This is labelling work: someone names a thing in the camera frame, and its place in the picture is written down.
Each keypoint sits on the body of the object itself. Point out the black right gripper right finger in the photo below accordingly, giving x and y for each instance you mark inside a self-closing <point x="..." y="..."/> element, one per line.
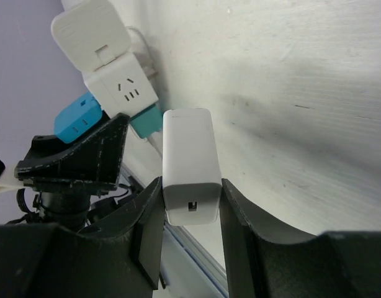
<point x="266" y="257"/>

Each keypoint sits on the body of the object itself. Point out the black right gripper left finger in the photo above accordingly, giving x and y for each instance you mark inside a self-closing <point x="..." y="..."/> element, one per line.
<point x="118" y="256"/>

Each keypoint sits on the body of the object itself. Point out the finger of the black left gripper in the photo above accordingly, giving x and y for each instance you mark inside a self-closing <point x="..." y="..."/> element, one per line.
<point x="91" y="162"/>

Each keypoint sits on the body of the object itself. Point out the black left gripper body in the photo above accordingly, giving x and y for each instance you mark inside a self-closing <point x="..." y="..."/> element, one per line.
<point x="74" y="208"/>

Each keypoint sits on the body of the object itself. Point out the blue plug adapter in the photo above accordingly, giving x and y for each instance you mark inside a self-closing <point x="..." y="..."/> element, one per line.
<point x="81" y="116"/>

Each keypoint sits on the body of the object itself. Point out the white cube socket adapter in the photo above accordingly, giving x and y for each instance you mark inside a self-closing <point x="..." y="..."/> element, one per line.
<point x="121" y="87"/>

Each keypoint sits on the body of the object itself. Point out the white plug adapter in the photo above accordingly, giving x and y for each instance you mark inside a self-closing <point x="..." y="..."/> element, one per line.
<point x="90" y="33"/>

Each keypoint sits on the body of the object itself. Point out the white long usb charger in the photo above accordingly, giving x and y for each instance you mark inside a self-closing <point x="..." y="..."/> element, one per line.
<point x="192" y="180"/>

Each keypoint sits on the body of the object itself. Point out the teal usb charger plug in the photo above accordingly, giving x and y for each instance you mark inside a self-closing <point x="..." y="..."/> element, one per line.
<point x="147" y="121"/>

